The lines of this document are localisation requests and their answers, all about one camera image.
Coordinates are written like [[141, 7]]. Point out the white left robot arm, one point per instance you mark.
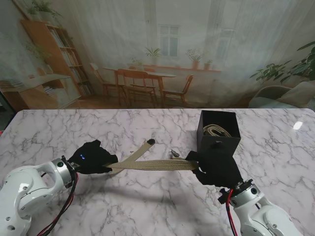
[[27, 194]]

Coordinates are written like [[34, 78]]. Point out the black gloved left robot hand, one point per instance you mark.
[[93, 158]]

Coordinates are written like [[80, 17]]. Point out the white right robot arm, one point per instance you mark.
[[258, 214]]

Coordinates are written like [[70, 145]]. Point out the beige woven belt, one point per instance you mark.
[[216, 130], [152, 165]]

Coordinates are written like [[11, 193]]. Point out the printed room scene backdrop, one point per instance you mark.
[[157, 49]]

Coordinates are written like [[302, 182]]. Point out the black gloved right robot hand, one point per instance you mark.
[[219, 167]]

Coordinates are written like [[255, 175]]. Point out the black square storage box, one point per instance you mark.
[[221, 143]]

